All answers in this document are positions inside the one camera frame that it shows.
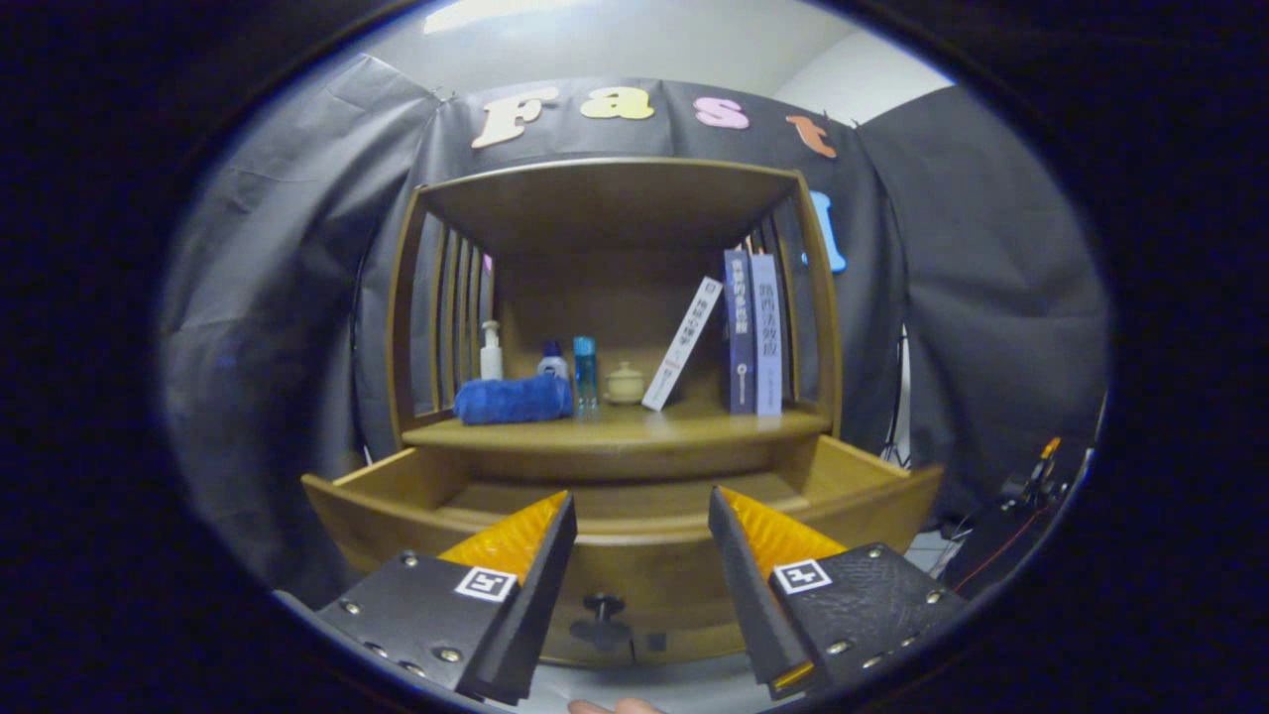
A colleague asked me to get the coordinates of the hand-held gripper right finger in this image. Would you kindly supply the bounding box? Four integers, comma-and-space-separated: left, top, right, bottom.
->
708, 485, 969, 701

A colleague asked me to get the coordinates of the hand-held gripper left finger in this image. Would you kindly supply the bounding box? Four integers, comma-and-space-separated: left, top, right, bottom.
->
315, 490, 578, 706

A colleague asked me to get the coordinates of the wooden countertop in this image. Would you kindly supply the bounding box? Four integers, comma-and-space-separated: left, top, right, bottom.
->
402, 400, 834, 452

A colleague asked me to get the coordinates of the wooden cabinet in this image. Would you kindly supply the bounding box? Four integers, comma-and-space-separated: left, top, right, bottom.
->
302, 156, 943, 667

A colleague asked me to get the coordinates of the rolled blue towel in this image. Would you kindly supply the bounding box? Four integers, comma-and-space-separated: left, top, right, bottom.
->
454, 374, 574, 425

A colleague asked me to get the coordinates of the cream lidded tea cup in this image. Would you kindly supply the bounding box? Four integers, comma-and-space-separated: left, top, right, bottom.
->
604, 361, 646, 406

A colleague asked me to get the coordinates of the clear blue bottle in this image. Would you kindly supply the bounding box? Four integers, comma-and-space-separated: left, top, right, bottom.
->
573, 335, 599, 415

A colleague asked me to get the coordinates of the light purple book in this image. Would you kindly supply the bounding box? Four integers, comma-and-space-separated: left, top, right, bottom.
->
750, 253, 784, 417

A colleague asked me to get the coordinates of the dark blue book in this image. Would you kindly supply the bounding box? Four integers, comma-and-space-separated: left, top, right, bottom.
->
723, 248, 756, 416

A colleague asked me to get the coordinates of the white book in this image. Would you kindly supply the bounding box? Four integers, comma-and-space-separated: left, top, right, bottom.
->
641, 276, 725, 413

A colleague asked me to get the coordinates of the black and orange equipment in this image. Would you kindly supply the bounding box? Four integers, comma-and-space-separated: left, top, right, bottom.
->
999, 436, 1070, 509

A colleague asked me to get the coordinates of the red cable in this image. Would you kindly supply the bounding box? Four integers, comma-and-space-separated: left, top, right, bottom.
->
954, 504, 1054, 594

